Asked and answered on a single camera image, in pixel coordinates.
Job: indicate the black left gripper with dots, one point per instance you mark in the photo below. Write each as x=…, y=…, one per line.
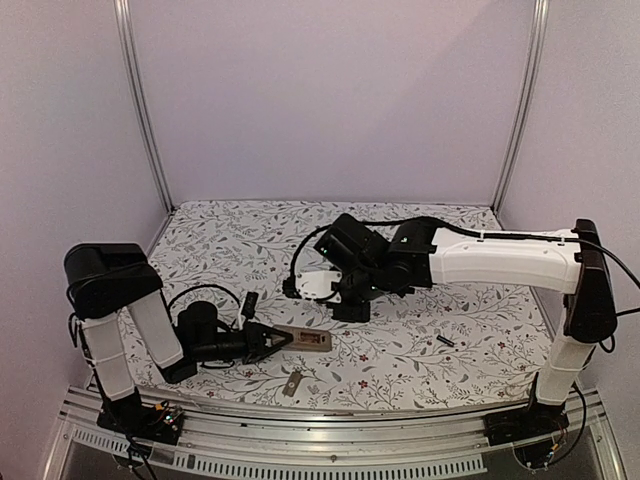
x=256, y=349

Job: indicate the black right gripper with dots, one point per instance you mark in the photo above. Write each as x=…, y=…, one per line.
x=359, y=314

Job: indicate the white remote control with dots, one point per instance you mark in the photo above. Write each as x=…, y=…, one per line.
x=307, y=339

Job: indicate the grey battery compartment cover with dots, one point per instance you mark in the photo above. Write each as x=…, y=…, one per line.
x=292, y=384

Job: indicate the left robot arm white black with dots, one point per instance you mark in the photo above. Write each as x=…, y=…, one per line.
x=125, y=310

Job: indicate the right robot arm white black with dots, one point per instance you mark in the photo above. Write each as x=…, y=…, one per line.
x=427, y=251

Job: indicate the floral patterned table mat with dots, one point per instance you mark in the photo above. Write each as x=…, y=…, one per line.
x=424, y=251

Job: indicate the black battery front right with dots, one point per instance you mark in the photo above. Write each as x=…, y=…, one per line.
x=445, y=341

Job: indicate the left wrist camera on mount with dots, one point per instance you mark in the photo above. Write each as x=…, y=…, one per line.
x=248, y=309

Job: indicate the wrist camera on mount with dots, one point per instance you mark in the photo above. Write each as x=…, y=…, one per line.
x=248, y=309
x=319, y=286

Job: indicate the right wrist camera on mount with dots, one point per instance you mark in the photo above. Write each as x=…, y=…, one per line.
x=319, y=286

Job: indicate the front aluminium rail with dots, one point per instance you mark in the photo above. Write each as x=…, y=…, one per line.
x=82, y=406

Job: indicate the white slotted cable duct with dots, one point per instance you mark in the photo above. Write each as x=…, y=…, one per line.
x=325, y=447

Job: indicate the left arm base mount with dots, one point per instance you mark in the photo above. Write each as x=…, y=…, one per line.
x=160, y=423

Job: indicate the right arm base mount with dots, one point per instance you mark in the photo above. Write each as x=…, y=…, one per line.
x=524, y=423

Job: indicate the right aluminium frame post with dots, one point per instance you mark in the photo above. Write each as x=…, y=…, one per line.
x=526, y=94

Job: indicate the aluminium frame post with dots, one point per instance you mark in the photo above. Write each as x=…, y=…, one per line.
x=526, y=94
x=134, y=77

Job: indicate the left aluminium frame post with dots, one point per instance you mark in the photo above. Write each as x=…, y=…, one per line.
x=134, y=77

